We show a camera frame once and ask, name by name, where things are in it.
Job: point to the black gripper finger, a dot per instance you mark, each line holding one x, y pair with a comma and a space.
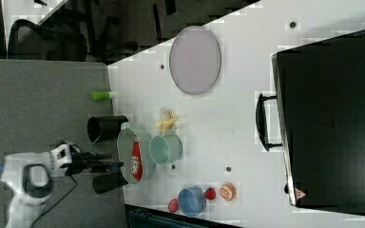
98, 156
106, 167

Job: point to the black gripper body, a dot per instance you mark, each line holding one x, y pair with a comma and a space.
79, 163

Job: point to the lilac round plate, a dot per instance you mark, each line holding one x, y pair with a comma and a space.
195, 60

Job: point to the silver toaster oven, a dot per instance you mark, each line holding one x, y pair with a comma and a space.
320, 94

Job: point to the green plastic strainer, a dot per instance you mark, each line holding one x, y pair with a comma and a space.
125, 141

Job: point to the green metal cup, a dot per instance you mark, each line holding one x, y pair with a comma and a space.
165, 149

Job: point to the large toy strawberry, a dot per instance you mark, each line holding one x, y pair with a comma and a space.
173, 206

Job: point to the dark grey cup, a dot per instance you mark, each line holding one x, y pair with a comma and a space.
108, 182

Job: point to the toy orange half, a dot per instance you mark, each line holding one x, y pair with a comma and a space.
228, 191

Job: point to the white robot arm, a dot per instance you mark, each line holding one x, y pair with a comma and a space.
30, 176

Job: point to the blue cup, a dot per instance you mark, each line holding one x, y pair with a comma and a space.
191, 201

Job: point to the peeled toy banana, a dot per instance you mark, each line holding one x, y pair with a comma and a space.
167, 119

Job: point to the black office chair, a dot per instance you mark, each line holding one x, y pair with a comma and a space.
29, 41

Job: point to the green toy fruit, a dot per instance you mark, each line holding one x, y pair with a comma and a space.
102, 95

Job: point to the red ketchup bottle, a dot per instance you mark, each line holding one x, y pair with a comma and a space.
136, 161

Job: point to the black frying pan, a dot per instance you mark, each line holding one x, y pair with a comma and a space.
105, 128

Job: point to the small toy strawberry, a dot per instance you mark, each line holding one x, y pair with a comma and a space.
210, 193

